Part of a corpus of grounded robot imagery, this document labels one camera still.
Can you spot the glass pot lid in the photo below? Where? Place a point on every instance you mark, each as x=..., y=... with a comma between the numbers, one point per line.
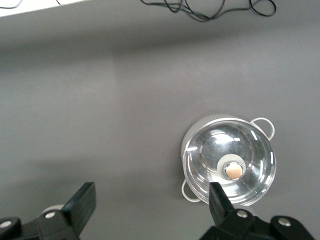
x=250, y=155

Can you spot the dark grey table mat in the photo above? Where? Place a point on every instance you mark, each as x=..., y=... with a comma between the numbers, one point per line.
x=100, y=100

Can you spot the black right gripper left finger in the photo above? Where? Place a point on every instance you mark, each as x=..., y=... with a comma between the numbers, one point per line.
x=75, y=210

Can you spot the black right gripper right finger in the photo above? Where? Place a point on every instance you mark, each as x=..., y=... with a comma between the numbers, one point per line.
x=222, y=215

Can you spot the pale green cooking pot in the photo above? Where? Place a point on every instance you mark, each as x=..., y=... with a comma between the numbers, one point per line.
x=186, y=145

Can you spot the white side desk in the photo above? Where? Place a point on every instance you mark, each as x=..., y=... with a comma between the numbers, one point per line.
x=37, y=5

